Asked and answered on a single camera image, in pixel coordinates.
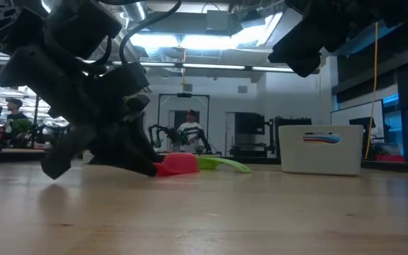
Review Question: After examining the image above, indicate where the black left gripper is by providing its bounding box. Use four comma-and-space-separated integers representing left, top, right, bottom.
0, 45, 163, 180

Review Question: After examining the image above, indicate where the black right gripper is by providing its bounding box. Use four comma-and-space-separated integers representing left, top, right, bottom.
267, 16, 336, 78

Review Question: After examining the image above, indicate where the red measuring cup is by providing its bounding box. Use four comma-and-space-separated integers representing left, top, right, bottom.
153, 152, 200, 177

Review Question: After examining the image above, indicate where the green measuring cup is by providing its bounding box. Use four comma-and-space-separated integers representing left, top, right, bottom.
197, 156, 254, 174

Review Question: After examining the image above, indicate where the person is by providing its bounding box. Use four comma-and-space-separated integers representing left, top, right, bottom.
177, 108, 205, 154
5, 98, 28, 123

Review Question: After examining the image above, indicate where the black equipment rack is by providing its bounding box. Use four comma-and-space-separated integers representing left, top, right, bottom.
269, 116, 313, 159

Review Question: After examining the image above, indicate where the whiteboard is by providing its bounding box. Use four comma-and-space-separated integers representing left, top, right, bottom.
330, 100, 385, 149

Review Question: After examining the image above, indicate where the black monitor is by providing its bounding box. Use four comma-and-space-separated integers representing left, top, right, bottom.
234, 112, 266, 135

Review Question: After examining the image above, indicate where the suspended linear light bar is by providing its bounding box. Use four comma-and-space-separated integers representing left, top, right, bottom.
83, 60, 295, 74

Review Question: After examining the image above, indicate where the green background plant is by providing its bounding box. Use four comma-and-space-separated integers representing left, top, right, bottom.
11, 118, 35, 135

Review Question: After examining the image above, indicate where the red and black tool box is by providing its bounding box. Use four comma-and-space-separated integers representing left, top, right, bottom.
373, 154, 407, 164

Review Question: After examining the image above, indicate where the black gantry frame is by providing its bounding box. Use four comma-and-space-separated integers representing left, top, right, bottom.
157, 92, 210, 157

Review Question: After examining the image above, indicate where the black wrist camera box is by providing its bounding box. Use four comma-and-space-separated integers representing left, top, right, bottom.
85, 62, 151, 107

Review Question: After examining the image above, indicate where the hanging yellow cable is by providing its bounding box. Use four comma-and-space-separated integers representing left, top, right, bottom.
365, 21, 380, 159

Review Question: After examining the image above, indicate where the black camera cable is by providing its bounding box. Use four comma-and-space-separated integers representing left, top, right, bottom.
118, 0, 183, 68

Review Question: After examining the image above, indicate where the black aluminium table frame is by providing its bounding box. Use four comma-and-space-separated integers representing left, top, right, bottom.
0, 147, 408, 175

